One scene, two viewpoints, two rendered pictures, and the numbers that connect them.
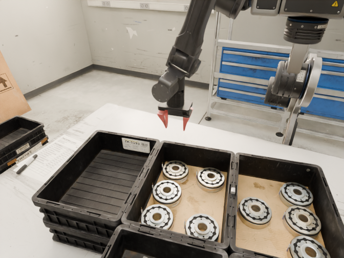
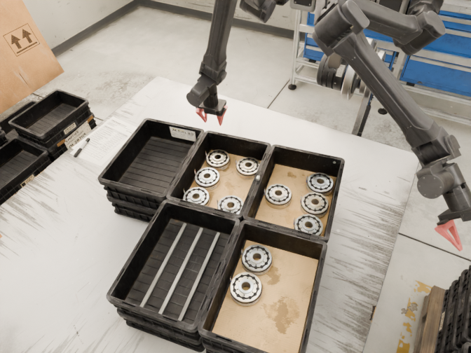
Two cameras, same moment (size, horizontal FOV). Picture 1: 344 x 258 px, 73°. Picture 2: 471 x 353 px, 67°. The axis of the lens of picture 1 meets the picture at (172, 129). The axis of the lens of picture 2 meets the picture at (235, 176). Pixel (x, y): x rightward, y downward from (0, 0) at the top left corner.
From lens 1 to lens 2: 0.64 m
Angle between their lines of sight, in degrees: 15
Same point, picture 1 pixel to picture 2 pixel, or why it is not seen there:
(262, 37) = not seen: outside the picture
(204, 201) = (239, 186)
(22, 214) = (86, 192)
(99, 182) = (149, 167)
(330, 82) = (450, 44)
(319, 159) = (377, 150)
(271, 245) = (284, 220)
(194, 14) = (213, 44)
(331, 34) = not seen: outside the picture
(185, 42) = (209, 61)
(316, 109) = (430, 80)
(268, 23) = not seen: outside the picture
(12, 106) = (41, 67)
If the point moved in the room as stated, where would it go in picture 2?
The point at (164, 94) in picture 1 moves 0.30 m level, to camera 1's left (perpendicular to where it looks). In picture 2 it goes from (195, 101) to (109, 99)
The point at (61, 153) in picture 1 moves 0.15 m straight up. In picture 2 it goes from (113, 136) to (104, 114)
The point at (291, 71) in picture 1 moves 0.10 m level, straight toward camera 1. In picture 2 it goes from (331, 66) to (321, 78)
